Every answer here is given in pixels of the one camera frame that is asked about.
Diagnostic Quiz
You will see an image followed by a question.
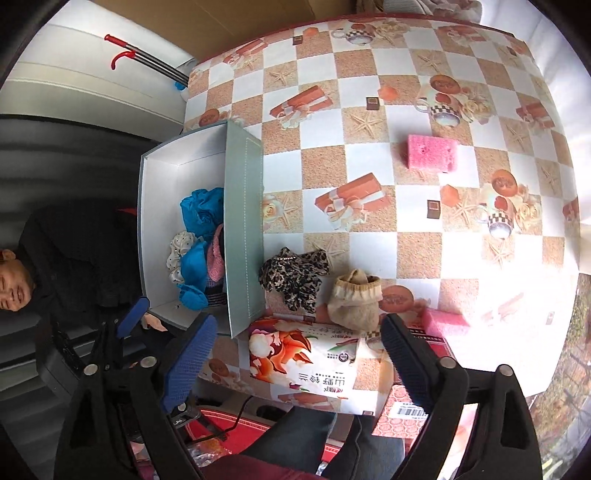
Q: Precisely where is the white polka dot scrunchie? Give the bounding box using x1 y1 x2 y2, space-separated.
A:
167 231 204 284

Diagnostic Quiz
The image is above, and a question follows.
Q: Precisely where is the red-handled mop pole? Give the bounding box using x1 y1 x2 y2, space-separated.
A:
104 33 190 89

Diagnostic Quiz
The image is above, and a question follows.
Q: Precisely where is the floral tissue pack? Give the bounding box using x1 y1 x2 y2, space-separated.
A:
248 315 362 409

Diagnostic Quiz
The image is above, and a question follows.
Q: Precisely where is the black cable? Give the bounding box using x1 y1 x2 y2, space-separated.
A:
185 394 259 444

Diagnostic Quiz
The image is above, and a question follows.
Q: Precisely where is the dark blue satin scrunchie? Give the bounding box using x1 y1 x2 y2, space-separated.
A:
180 188 225 238

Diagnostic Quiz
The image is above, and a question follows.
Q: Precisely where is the dark brown knit hat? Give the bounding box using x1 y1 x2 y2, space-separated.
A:
205 223 228 306

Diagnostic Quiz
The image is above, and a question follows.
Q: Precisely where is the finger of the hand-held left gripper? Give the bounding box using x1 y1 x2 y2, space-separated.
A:
90 296 151 374

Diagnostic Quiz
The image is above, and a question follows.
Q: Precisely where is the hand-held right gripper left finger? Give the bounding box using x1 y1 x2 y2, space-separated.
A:
53 315 219 480

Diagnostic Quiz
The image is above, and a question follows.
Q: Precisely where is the red plastic stool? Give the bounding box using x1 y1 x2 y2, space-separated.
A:
196 405 278 444

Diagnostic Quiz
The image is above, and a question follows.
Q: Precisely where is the white cardboard box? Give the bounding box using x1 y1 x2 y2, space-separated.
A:
139 121 266 339

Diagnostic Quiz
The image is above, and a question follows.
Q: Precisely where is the beige sock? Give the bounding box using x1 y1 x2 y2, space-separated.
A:
327 269 383 332

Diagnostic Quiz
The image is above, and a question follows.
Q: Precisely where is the blue sequined cloth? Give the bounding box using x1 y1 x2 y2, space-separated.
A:
178 240 211 310

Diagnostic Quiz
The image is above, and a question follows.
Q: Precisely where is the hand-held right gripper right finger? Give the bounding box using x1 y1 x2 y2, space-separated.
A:
379 314 543 480

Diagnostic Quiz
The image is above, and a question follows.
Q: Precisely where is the pink foam sponge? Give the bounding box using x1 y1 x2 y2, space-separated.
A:
405 134 459 174
422 308 472 342

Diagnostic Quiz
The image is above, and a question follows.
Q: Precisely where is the leopard print scrunchie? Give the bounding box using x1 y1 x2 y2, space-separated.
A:
259 247 331 312

